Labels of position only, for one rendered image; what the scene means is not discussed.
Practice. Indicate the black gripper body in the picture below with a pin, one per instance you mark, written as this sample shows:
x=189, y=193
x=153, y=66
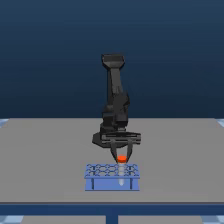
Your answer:
x=115, y=137

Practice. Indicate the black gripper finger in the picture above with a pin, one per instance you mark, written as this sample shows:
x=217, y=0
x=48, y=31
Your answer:
x=113, y=150
x=130, y=150

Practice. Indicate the dark six-joint robot arm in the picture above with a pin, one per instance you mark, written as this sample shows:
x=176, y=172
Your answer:
x=115, y=96

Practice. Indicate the clear orange-capped centrifuge tube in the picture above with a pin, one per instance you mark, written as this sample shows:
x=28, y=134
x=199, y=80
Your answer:
x=122, y=170

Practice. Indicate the blue tube rack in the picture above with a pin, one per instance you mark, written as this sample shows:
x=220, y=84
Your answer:
x=111, y=176

